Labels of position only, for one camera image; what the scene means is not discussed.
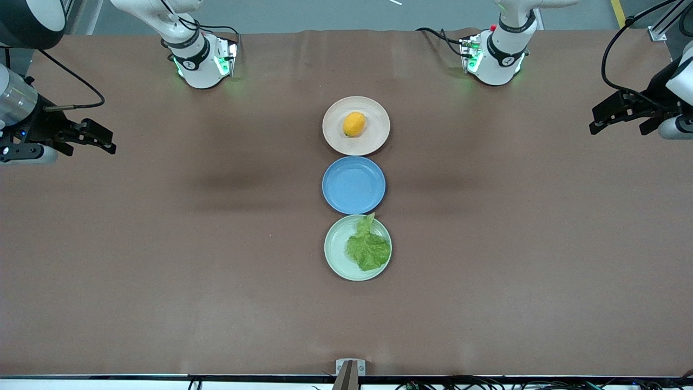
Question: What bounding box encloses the yellow lemon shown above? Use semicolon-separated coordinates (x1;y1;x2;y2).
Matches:
343;112;367;138

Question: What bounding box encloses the green lettuce leaf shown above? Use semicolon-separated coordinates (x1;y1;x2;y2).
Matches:
345;213;392;272

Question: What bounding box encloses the brown table cover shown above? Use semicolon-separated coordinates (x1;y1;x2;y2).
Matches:
0;27;693;377

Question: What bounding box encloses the beige round plate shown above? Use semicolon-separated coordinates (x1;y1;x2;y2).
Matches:
322;96;391;157

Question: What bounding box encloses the blue round plate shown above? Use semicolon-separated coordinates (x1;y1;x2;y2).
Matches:
322;156;387;215

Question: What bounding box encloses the pale green round plate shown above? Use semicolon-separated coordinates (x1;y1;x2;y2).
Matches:
324;214;393;282

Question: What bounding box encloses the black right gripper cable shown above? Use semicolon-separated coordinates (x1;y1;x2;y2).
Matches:
35;48;106;112

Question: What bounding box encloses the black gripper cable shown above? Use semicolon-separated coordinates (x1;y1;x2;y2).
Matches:
35;48;106;112
601;0;693;112

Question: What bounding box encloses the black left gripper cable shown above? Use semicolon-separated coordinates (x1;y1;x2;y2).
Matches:
601;0;693;112

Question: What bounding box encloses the aluminium frame profile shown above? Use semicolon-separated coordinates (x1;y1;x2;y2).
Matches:
648;0;669;42

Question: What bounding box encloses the black right arm base cable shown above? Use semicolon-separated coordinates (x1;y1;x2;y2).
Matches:
160;0;242;57

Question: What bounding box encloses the black arm base cable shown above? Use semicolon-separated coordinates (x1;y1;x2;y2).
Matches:
160;0;242;57
416;27;467;58

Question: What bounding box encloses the black left arm base cable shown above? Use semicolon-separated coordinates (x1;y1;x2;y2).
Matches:
416;27;467;58

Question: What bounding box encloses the black cable bundle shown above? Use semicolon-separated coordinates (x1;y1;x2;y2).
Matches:
395;374;693;390

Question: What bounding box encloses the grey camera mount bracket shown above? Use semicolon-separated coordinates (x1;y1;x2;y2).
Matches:
331;359;367;390

